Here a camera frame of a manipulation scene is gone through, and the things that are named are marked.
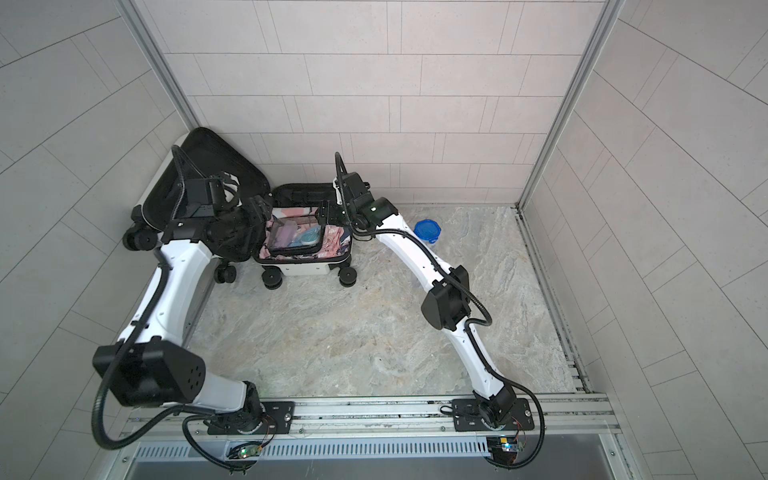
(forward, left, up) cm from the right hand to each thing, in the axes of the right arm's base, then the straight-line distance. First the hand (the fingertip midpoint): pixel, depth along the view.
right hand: (321, 215), depth 84 cm
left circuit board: (-51, +14, -20) cm, 57 cm away
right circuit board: (-54, -42, -25) cm, 73 cm away
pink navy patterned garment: (0, +21, -14) cm, 25 cm away
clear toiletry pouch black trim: (+7, +13, -15) cm, 21 cm away
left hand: (-1, +12, +7) cm, 14 cm away
